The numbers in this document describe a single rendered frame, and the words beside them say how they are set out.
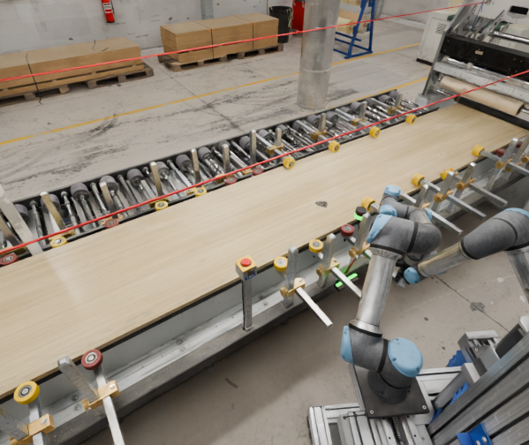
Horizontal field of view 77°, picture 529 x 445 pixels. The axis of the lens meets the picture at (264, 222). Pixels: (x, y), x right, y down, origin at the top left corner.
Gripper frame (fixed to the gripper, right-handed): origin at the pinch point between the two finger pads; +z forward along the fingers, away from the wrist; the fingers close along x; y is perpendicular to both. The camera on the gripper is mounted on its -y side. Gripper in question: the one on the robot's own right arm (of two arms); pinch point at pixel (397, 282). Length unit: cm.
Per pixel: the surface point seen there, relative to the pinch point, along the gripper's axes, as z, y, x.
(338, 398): 83, 12, -37
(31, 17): -20, -738, -97
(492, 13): -86, -132, 253
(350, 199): -9, -62, 22
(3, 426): -18, -26, -179
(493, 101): -24, -85, 225
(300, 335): 82, -37, -30
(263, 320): 12, -27, -71
